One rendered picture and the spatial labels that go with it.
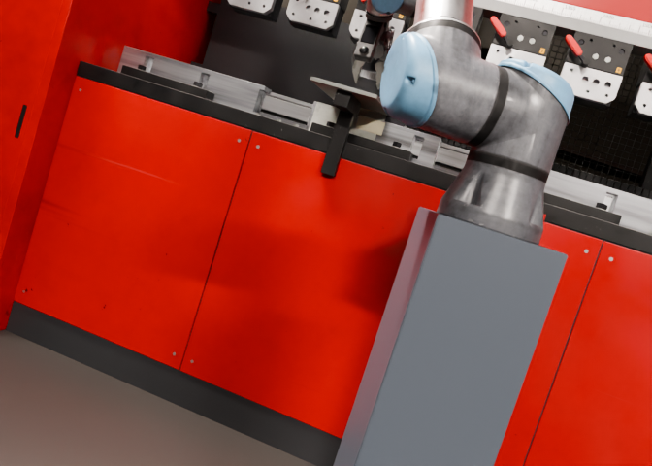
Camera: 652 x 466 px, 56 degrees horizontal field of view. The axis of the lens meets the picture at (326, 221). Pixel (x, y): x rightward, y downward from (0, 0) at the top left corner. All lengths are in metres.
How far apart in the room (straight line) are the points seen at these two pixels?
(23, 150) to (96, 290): 0.46
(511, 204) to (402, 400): 0.30
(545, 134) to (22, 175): 1.53
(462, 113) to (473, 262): 0.20
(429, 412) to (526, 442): 0.88
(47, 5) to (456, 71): 1.44
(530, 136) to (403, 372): 0.36
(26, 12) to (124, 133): 0.44
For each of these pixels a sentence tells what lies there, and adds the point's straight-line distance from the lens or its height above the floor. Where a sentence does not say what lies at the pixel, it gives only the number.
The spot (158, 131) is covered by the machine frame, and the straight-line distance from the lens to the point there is 1.88.
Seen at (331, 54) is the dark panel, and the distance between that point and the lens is 2.42.
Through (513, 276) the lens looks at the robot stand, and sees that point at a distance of 0.84.
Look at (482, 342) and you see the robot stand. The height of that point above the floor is 0.63.
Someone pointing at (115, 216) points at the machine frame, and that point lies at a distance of 1.93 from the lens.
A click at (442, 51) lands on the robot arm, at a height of 0.98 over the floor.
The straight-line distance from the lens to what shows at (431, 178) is 1.64.
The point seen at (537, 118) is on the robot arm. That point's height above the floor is 0.93.
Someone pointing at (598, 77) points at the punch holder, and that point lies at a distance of 1.80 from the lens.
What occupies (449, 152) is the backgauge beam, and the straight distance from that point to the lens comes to 2.02.
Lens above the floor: 0.78
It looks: 4 degrees down
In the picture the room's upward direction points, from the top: 18 degrees clockwise
